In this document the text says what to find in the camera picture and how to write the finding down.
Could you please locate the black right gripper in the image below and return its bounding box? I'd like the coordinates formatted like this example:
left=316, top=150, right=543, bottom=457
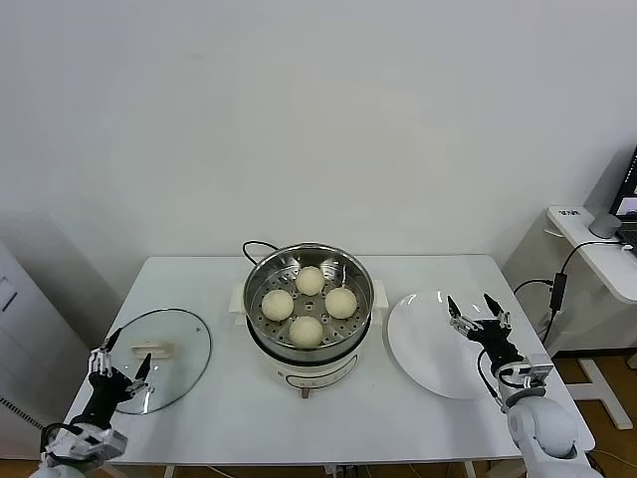
left=446, top=292, right=527, bottom=372

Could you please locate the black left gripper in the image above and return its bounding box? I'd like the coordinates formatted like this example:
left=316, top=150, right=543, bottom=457
left=73, top=327, right=153, bottom=430

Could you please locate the round white steamed baozi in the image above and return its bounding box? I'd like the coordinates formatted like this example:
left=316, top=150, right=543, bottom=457
left=261, top=290, right=295, bottom=322
left=323, top=287, right=358, bottom=320
left=288, top=315, right=324, bottom=349
left=296, top=265, right=326, bottom=297

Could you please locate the perforated steel steamer basket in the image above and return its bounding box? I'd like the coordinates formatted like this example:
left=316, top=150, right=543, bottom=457
left=229, top=241, right=390, bottom=363

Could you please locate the large white round plate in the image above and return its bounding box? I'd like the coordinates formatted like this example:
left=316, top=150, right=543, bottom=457
left=386, top=291, right=512, bottom=400

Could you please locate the round glass pot lid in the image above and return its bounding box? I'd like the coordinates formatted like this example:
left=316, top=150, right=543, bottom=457
left=94, top=308, right=213, bottom=415

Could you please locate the black power adapter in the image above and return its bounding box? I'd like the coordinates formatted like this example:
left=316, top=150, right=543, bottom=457
left=548, top=271, right=568, bottom=311

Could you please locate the white side desk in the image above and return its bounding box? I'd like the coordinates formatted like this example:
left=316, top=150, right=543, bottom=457
left=502, top=205, right=637, bottom=432

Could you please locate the grey round laptop stand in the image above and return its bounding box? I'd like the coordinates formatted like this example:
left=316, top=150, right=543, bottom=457
left=588, top=212, right=623, bottom=239

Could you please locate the white electric cooker base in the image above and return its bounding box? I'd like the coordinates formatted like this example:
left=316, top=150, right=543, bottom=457
left=234, top=311, right=385, bottom=400

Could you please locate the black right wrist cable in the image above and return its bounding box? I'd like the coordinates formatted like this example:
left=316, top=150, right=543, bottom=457
left=476, top=348, right=504, bottom=404

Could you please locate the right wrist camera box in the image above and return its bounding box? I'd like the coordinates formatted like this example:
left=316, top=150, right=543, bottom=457
left=500, top=353, right=556, bottom=392

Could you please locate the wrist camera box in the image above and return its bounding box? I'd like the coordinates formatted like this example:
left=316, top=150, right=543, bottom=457
left=44, top=422, right=128, bottom=462
left=500, top=353, right=556, bottom=392

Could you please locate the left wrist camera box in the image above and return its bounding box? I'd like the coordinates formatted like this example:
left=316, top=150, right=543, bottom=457
left=44, top=422, right=128, bottom=462

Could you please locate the black cooker power cord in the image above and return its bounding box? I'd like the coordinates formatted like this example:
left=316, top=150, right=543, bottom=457
left=241, top=240, right=280, bottom=268

